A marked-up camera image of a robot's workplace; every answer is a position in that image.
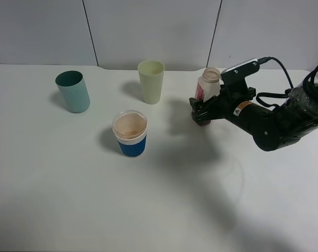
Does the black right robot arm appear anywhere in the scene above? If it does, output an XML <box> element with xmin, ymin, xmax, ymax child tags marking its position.
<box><xmin>189</xmin><ymin>57</ymin><xmax>318</xmax><ymax>151</ymax></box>

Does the clear plastic drink bottle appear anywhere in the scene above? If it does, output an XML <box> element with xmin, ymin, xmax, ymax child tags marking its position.
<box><xmin>191</xmin><ymin>67</ymin><xmax>222</xmax><ymax>127</ymax></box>

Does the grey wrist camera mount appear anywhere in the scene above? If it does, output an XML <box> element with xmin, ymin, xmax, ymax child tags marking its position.
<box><xmin>220</xmin><ymin>58</ymin><xmax>260</xmax><ymax>98</ymax></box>

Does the clear cup with blue sleeve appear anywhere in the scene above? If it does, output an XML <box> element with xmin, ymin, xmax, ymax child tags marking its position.
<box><xmin>112</xmin><ymin>110</ymin><xmax>148</xmax><ymax>158</ymax></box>

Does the teal plastic cup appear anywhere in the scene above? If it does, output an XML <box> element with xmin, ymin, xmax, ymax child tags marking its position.
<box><xmin>55</xmin><ymin>70</ymin><xmax>90</xmax><ymax>113</ymax></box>

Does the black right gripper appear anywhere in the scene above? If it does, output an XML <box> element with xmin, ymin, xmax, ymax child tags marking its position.
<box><xmin>189</xmin><ymin>86</ymin><xmax>264</xmax><ymax>124</ymax></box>

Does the pale yellow plastic cup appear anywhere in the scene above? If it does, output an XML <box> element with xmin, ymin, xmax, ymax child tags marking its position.
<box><xmin>138</xmin><ymin>60</ymin><xmax>165</xmax><ymax>104</ymax></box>

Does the black camera cable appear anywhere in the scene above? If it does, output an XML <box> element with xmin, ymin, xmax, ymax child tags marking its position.
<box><xmin>255</xmin><ymin>56</ymin><xmax>318</xmax><ymax>110</ymax></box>

